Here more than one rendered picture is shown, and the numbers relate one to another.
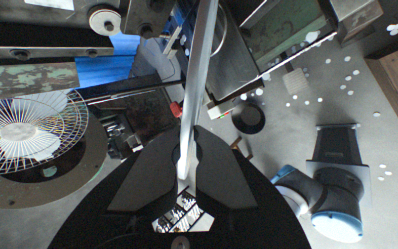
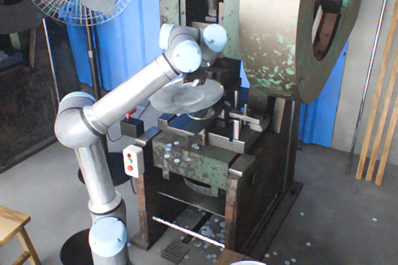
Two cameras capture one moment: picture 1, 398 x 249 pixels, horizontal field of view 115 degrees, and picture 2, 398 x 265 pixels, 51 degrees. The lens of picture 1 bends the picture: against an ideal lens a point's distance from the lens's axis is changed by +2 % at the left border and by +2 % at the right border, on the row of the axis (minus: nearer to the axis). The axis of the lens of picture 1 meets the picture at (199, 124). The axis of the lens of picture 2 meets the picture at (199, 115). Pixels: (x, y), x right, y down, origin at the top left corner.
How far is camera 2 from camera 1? 145 cm
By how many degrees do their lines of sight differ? 51
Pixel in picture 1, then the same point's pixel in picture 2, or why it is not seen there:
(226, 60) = (192, 122)
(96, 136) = (9, 20)
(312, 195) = (120, 215)
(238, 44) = (202, 124)
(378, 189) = not seen: outside the picture
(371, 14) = (235, 178)
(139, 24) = not seen: hidden behind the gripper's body
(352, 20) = (231, 175)
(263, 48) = (202, 152)
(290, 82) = (172, 248)
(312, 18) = (225, 161)
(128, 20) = not seen: hidden behind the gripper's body
